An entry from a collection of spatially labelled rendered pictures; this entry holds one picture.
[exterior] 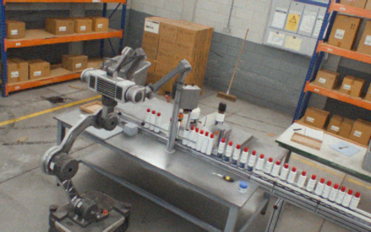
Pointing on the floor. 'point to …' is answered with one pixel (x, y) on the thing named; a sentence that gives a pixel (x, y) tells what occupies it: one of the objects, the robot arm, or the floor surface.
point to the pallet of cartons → (175, 50)
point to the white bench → (332, 157)
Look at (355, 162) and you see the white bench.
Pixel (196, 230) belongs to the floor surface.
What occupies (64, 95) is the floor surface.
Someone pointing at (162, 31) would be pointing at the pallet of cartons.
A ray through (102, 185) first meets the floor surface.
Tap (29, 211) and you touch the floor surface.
